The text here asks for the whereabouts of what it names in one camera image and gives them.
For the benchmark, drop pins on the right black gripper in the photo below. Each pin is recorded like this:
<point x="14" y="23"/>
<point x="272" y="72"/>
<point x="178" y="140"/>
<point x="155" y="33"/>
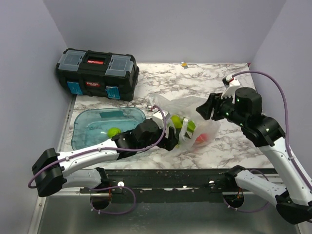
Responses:
<point x="214" y="102"/>

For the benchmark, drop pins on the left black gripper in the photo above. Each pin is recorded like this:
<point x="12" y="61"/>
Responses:
<point x="169" y="143"/>

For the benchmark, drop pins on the translucent white plastic bag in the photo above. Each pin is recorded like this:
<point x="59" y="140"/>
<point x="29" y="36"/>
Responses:
<point x="193" y="123"/>

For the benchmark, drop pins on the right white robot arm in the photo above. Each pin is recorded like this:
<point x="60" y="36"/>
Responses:
<point x="293" y="200"/>

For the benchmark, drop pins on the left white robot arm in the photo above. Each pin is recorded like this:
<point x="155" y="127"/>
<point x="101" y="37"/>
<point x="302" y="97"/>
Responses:
<point x="51" y="170"/>

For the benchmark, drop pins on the green fake fruit in bag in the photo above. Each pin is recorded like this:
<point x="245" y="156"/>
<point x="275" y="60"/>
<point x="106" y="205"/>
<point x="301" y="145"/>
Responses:
<point x="177" y="122"/>

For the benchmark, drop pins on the red fake fruit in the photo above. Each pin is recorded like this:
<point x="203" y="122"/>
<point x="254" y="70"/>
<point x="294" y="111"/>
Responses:
<point x="202" y="138"/>

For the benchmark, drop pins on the small yellow blue object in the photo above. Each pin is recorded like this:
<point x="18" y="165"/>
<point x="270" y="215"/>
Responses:
<point x="184" y="65"/>

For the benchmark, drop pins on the teal transparent plastic tray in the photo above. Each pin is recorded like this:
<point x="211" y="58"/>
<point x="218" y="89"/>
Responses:
<point x="95" y="126"/>

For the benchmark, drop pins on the black plastic toolbox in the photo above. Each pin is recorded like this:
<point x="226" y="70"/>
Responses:
<point x="100" y="74"/>

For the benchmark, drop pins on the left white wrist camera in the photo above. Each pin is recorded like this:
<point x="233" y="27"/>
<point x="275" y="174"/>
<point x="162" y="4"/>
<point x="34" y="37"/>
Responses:
<point x="159" y="117"/>

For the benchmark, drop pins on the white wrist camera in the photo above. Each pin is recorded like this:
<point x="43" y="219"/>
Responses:
<point x="159" y="117"/>
<point x="231" y="85"/>

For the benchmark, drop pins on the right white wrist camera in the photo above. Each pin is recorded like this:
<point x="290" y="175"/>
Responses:
<point x="231" y="85"/>

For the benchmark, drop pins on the black metal base rail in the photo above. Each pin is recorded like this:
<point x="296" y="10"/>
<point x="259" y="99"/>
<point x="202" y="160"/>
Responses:
<point x="163" y="186"/>

